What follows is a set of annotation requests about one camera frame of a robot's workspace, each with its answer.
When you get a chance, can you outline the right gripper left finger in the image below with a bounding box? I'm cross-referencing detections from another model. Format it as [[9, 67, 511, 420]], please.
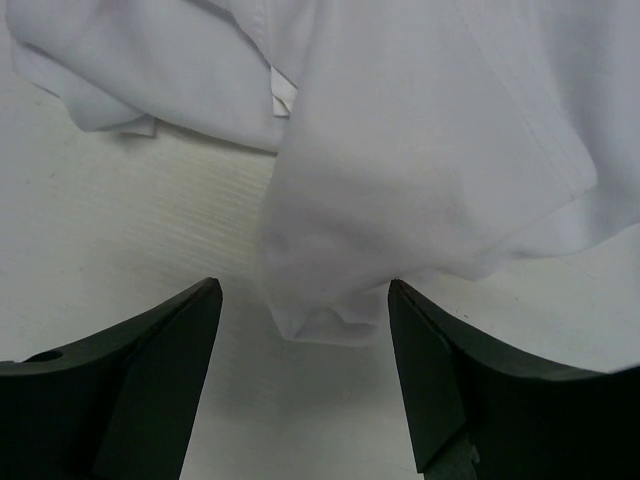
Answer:
[[1, 278, 223, 479]]

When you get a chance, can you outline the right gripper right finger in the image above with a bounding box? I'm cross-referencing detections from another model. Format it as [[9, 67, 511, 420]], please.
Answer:
[[388, 280, 639, 479]]

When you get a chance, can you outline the white t shirt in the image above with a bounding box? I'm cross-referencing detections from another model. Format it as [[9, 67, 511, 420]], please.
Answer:
[[6, 1, 639, 345]]

